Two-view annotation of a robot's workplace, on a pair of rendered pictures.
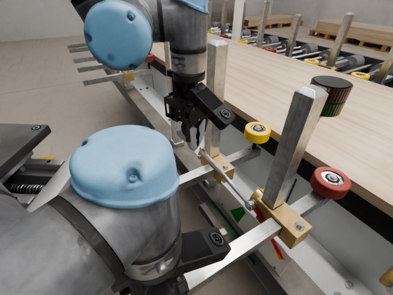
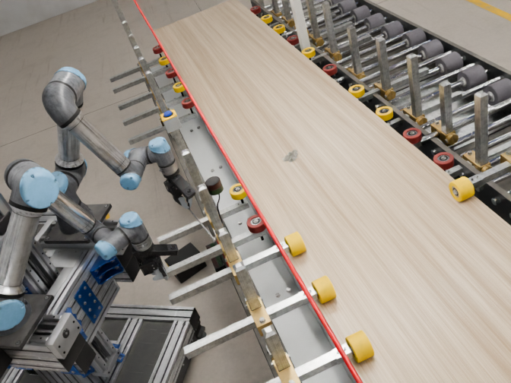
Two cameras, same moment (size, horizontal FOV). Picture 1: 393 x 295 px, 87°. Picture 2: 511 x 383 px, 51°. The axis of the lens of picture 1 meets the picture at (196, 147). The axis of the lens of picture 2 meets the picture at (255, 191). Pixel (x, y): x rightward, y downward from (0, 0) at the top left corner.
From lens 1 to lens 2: 187 cm
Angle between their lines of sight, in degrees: 18
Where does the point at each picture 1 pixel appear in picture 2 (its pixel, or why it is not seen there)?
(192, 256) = (159, 250)
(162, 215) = (137, 230)
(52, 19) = not seen: outside the picture
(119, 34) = (128, 182)
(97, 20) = (122, 181)
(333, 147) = (276, 200)
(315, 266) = (274, 282)
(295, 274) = not seen: hidden behind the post
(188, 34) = (161, 161)
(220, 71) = (191, 165)
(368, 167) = (284, 213)
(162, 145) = (134, 216)
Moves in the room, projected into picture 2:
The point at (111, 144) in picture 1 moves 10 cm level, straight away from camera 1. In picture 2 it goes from (125, 216) to (124, 201)
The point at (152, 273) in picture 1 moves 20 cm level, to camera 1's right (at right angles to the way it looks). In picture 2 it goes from (141, 248) to (188, 245)
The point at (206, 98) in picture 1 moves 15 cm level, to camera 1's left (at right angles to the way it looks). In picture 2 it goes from (179, 184) to (147, 186)
